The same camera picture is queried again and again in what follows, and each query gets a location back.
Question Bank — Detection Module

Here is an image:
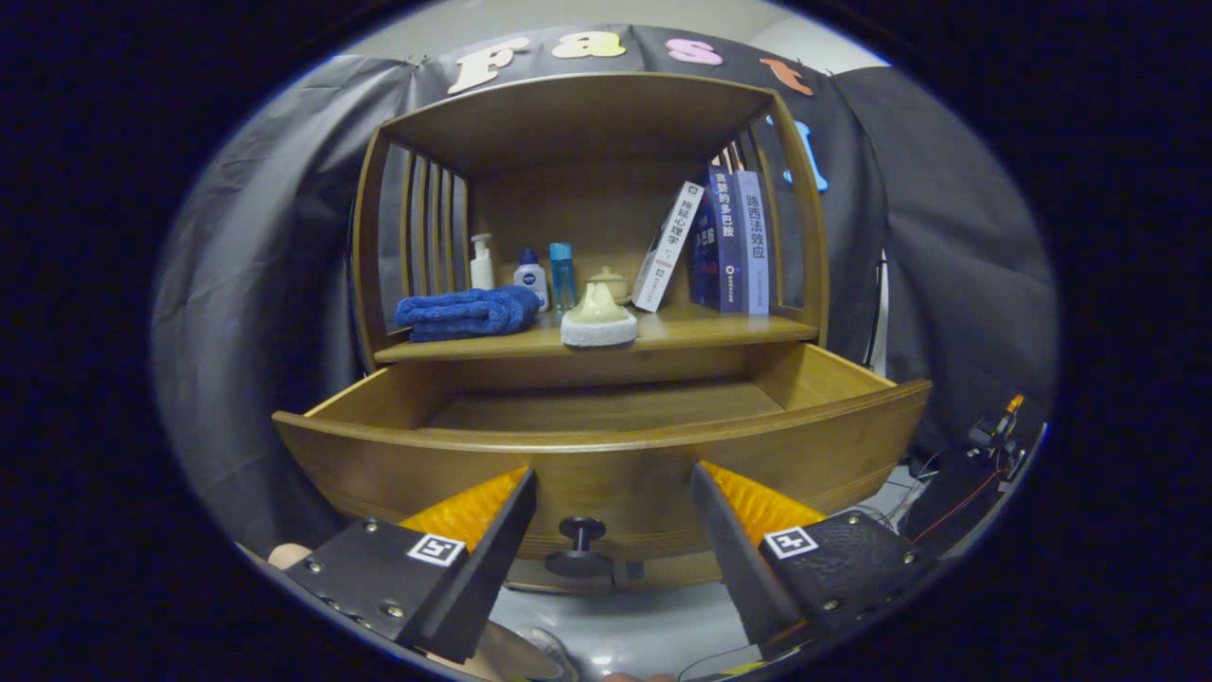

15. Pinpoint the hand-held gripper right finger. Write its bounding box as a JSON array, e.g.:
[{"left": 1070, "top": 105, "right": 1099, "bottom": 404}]
[{"left": 689, "top": 461, "right": 940, "bottom": 659}]

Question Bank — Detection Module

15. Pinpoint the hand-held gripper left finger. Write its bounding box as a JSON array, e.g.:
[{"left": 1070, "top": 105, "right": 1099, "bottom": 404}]
[{"left": 284, "top": 466, "right": 539, "bottom": 666}]

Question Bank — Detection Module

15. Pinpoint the wooden countertop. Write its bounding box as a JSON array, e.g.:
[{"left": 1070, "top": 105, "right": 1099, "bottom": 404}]
[{"left": 374, "top": 301, "right": 820, "bottom": 364}]

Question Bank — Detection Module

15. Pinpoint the brown wooden cabinet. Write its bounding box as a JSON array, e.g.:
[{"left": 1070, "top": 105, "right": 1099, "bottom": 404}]
[{"left": 273, "top": 73, "right": 934, "bottom": 596}]

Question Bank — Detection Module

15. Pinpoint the blue folded towel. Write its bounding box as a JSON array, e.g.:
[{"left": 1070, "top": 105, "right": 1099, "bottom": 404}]
[{"left": 394, "top": 285, "right": 543, "bottom": 343}]

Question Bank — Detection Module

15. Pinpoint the white bottle with blue cap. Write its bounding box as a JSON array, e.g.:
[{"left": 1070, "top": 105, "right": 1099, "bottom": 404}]
[{"left": 513, "top": 248, "right": 549, "bottom": 312}]

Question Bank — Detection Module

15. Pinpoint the clear blue bottle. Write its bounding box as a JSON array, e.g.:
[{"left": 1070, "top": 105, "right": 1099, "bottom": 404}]
[{"left": 549, "top": 242, "right": 577, "bottom": 314}]

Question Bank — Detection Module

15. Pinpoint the black and orange device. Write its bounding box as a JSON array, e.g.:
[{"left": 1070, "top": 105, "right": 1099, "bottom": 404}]
[{"left": 966, "top": 394, "right": 1028, "bottom": 484}]

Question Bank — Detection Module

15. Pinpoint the beige lidded teacup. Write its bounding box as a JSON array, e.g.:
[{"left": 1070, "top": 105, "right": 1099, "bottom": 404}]
[{"left": 589, "top": 266, "right": 633, "bottom": 306}]

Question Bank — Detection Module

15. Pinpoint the dark blue book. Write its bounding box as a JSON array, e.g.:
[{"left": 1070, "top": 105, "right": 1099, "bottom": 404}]
[{"left": 688, "top": 166, "right": 744, "bottom": 314}]

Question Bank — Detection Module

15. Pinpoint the pale lavender book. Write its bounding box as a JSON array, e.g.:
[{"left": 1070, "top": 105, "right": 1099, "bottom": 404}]
[{"left": 734, "top": 170, "right": 773, "bottom": 316}]

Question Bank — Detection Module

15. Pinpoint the white book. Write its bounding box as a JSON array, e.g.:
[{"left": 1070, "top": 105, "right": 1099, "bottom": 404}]
[{"left": 632, "top": 181, "right": 706, "bottom": 314}]

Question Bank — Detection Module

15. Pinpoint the tangle of floor cables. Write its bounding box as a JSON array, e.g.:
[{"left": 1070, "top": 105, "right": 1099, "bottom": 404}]
[{"left": 852, "top": 455, "right": 1005, "bottom": 550}]

